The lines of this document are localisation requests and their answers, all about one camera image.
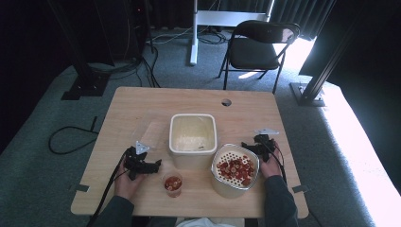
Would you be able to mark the white desk frame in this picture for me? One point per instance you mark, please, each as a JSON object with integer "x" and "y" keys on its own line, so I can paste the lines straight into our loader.
{"x": 194, "y": 38}

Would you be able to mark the person's white clothing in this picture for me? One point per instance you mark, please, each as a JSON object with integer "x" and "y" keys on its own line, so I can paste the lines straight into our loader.
{"x": 205, "y": 223}

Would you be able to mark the clear plastic cup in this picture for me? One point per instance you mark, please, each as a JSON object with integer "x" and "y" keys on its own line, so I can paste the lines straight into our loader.
{"x": 172, "y": 192}

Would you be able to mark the black folding chair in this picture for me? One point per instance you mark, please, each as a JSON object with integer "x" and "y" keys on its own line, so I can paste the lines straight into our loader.
{"x": 252, "y": 52}

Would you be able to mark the dark curtain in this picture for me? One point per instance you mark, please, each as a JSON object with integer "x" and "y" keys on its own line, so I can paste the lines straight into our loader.
{"x": 302, "y": 15}

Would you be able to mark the grey tape strip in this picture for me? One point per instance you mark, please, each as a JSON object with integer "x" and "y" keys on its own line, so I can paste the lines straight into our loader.
{"x": 79, "y": 188}
{"x": 300, "y": 188}

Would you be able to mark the dark computer tower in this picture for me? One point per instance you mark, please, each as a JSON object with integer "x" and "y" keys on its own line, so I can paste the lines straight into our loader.
{"x": 123, "y": 31}

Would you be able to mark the clear plastic bag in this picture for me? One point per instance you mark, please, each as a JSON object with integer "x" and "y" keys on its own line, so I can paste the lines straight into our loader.
{"x": 150, "y": 134}

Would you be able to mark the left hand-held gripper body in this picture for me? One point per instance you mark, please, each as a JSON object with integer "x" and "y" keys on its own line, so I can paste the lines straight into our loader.
{"x": 135, "y": 164}

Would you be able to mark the person's left hand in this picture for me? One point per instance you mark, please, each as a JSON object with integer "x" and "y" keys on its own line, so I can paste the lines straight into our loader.
{"x": 126, "y": 186}

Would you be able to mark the white strainer bowl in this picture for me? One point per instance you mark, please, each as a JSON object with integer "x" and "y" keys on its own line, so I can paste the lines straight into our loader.
{"x": 227, "y": 189}

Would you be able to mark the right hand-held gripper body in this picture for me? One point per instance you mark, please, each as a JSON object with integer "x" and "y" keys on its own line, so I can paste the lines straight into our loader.
{"x": 265, "y": 145}

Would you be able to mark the black metal stand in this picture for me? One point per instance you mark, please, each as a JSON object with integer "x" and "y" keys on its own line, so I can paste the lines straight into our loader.
{"x": 85, "y": 85}
{"x": 310, "y": 93}

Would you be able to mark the person's right hand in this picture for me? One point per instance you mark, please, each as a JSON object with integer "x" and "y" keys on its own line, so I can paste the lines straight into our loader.
{"x": 269, "y": 168}

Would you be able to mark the white square container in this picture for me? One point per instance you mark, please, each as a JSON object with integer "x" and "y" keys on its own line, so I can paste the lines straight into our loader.
{"x": 193, "y": 134}

